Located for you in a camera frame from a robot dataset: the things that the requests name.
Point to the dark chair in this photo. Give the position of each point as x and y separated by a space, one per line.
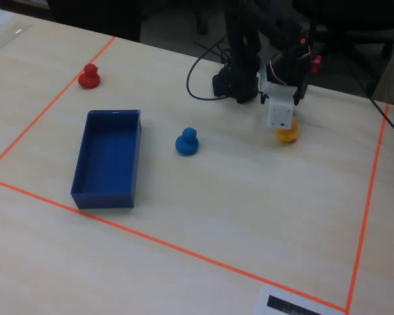
95 16

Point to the black office chair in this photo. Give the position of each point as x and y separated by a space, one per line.
364 19

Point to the red rubber duck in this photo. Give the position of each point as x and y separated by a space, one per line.
89 78

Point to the white paper with black bar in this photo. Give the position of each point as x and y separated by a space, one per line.
266 295

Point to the blue plastic box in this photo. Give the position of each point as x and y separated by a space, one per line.
106 157

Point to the orange tape strip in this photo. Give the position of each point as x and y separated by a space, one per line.
46 106
367 203
170 244

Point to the yellow rubber duck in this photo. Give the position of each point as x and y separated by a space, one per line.
287 134

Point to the blue rubber duck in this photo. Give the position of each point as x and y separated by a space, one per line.
187 142

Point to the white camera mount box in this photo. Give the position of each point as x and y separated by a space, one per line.
280 110

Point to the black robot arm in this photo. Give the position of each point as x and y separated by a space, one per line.
243 49

